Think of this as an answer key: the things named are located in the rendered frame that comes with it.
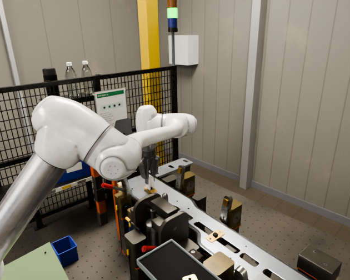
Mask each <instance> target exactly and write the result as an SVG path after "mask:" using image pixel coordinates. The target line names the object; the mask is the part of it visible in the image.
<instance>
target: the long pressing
mask: <svg viewBox="0 0 350 280"><path fill-rule="evenodd" d="M128 183H129V187H130V189H131V190H132V193H133V194H131V197H132V199H133V200H134V201H135V202H137V201H138V200H139V199H141V198H143V197H145V196H148V195H150V194H151V193H150V192H149V191H147V190H146V189H144V187H145V186H146V184H145V179H143V178H142V177H141V175H138V176H136V177H133V178H130V179H128ZM132 188H133V189H132ZM154 188H155V189H156V190H157V191H158V192H156V193H158V194H160V195H161V197H162V194H163V193H167V194H168V202H169V203H170V204H172V205H174V206H176V207H177V208H179V209H180V210H179V211H178V212H180V211H185V212H186V213H188V215H189V216H190V217H192V218H193V219H192V220H190V221H189V230H190V231H192V232H193V233H194V234H195V235H196V236H197V245H198V246H199V249H200V250H201V251H202V252H203V253H205V254H206V255H207V256H209V257H211V256H212V255H214V254H215V253H217V252H218V251H220V252H222V253H224V254H225V255H227V256H228V257H229V258H231V259H232V260H234V270H235V269H236V268H237V267H238V266H242V267H244V268H245V269H246V270H247V273H248V280H253V279H254V278H256V277H257V276H258V275H259V274H260V273H262V274H263V272H264V271H265V270H266V269H267V270H269V271H271V272H272V273H274V274H275V275H277V276H278V277H279V278H281V279H283V280H312V279H310V278H309V277H307V276H306V275H304V274H303V273H301V272H300V271H298V270H296V269H295V268H293V267H292V266H290V265H288V264H287V263H285V262H284V261H282V260H280V259H279V258H277V257H276V256H274V255H273V254H271V253H269V252H268V251H266V250H265V249H263V248H262V247H260V246H258V245H257V244H255V243H253V242H252V241H250V240H249V239H247V238H246V237H244V236H242V235H241V234H239V233H238V232H236V231H234V230H233V229H231V228H230V227H228V226H227V225H225V224H223V223H222V222H220V221H219V220H217V219H215V218H214V217H212V216H211V215H209V214H208V213H206V212H205V211H203V210H201V209H200V208H198V207H197V205H196V204H195V202H194V200H192V199H190V198H189V197H187V196H186V195H184V194H183V193H181V192H179V191H178V190H176V189H174V188H173V187H171V186H169V185H168V184H166V183H164V182H163V181H161V180H160V179H158V178H157V177H155V181H154ZM188 208H189V209H188ZM197 222H199V223H200V224H202V225H204V226H205V227H207V228H208V229H209V230H211V231H212V232H215V231H216V230H218V229H220V230H221V231H223V232H224V233H225V235H223V236H222V237H220V238H223V239H224V240H225V241H227V242H228V243H230V244H231V245H233V246H234V247H236V248H237V249H239V250H240V252H238V253H233V252H232V251H230V250H229V249H228V248H226V247H225V246H224V245H222V244H220V243H219V242H218V241H217V240H216V241H214V242H212V243H211V242H210V241H208V240H207V239H206V237H207V236H208V234H206V233H205V232H203V231H202V230H201V229H199V228H198V227H196V226H195V225H194V224H195V223H197ZM245 246H247V247H245ZM242 254H246V255H247V256H249V257H251V258H252V259H253V260H255V261H256V262H258V264H259V265H258V266H256V267H254V266H252V265H250V264H249V263H248V262H246V261H245V260H243V259H242V258H241V257H240V256H241V255H242ZM264 275H265V274H264ZM234 276H235V275H234ZM265 276H266V275H265ZM268 278H269V277H268ZM271 280H272V279H271Z"/></svg>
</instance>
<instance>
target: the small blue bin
mask: <svg viewBox="0 0 350 280"><path fill-rule="evenodd" d="M51 246H52V248H53V250H54V251H55V253H56V255H57V257H58V259H59V261H60V263H61V265H62V267H63V268H64V267H66V266H68V265H70V264H72V263H73V262H75V261H77V260H79V258H78V252H77V245H76V243H75V242H74V240H73V239H72V237H71V236H66V237H64V238H61V239H59V240H57V241H55V242H53V243H51Z"/></svg>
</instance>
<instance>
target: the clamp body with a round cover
mask: <svg viewBox="0 0 350 280"><path fill-rule="evenodd" d="M203 265H204V266H206V267H207V268H208V269H209V270H210V271H212V272H213V273H214V274H215V275H216V276H218V277H219V278H220V279H221V280H233V276H234V260H232V259H231V258H229V257H228V256H227V255H225V254H224V253H222V252H220V251H218V252H217V253H215V254H214V255H212V256H211V257H209V258H208V259H207V260H205V261H204V262H203Z"/></svg>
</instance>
